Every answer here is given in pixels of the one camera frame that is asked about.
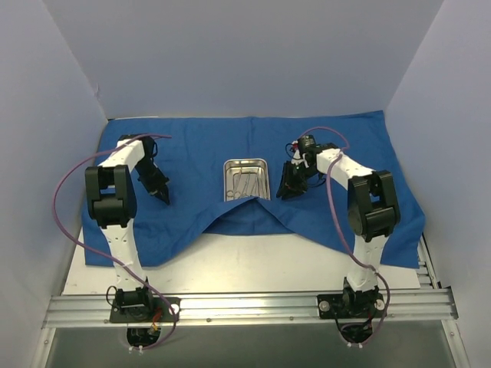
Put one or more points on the steel hemostat clamp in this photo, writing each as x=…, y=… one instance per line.
x=260, y=188

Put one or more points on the aluminium front frame rail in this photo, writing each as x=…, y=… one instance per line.
x=72, y=311

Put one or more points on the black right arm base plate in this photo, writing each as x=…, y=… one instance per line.
x=348, y=306

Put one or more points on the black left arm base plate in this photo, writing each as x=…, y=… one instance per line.
x=159, y=311

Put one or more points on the blue surgical drape cloth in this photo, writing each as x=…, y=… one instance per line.
x=192, y=152

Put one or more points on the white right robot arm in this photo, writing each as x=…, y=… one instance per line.
x=373, y=210

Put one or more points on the steel surgical forceps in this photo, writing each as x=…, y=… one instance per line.
x=249, y=185

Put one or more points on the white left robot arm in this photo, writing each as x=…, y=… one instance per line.
x=112, y=204

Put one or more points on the stainless steel instrument tray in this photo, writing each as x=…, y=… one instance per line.
x=244, y=178

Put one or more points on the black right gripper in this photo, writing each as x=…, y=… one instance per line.
x=292, y=178

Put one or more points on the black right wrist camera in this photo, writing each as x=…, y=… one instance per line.
x=307, y=145

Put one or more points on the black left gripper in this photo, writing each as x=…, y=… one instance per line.
x=156, y=185

